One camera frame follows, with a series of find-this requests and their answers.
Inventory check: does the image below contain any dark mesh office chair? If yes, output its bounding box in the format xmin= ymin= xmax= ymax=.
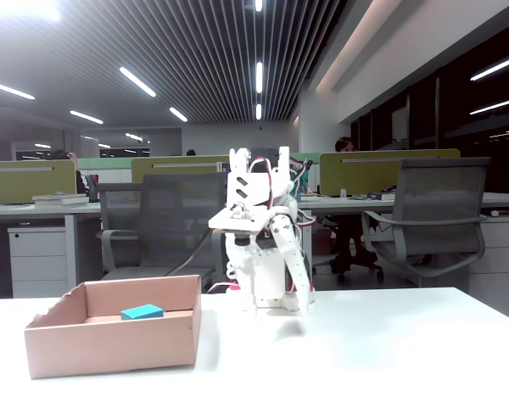
xmin=133 ymin=171 xmax=230 ymax=289
xmin=95 ymin=181 xmax=145 ymax=276

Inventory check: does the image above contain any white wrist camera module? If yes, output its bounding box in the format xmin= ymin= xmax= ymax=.
xmin=207 ymin=203 xmax=274 ymax=249

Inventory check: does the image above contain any light green partition panel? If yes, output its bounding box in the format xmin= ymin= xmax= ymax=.
xmin=76 ymin=157 xmax=133 ymax=171
xmin=288 ymin=152 xmax=323 ymax=164

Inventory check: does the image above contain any olive desk partition panel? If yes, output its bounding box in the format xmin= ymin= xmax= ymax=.
xmin=131 ymin=155 xmax=231 ymax=184
xmin=0 ymin=159 xmax=78 ymax=205
xmin=319 ymin=148 xmax=462 ymax=197

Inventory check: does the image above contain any black camera cable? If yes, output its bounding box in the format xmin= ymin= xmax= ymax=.
xmin=165 ymin=228 xmax=215 ymax=276

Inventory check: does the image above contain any white office desk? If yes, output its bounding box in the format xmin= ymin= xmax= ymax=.
xmin=0 ymin=202 xmax=103 ymax=298
xmin=299 ymin=192 xmax=509 ymax=221

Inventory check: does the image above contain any brown cardboard box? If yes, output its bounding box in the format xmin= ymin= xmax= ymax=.
xmin=24 ymin=274 xmax=203 ymax=381

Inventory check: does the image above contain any seated person dark hair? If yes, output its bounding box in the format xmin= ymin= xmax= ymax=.
xmin=322 ymin=136 xmax=385 ymax=284

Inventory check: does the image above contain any white drawer cabinet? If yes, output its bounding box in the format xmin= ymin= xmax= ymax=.
xmin=7 ymin=226 xmax=69 ymax=298
xmin=468 ymin=215 xmax=509 ymax=319

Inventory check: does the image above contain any grey mesh office chair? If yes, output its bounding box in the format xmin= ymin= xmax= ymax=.
xmin=361 ymin=156 xmax=492 ymax=289

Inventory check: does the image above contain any red white servo cable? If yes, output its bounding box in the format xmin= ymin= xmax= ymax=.
xmin=249 ymin=156 xmax=281 ymax=213

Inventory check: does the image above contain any person in striped jacket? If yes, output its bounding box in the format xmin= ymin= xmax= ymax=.
xmin=49 ymin=148 xmax=91 ymax=197

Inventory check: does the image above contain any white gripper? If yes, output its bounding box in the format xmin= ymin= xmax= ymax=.
xmin=227 ymin=185 xmax=316 ymax=315

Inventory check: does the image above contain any blue cube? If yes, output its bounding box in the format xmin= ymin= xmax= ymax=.
xmin=120 ymin=303 xmax=165 ymax=321

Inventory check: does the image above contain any stack of books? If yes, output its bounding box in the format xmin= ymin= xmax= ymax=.
xmin=31 ymin=192 xmax=90 ymax=209

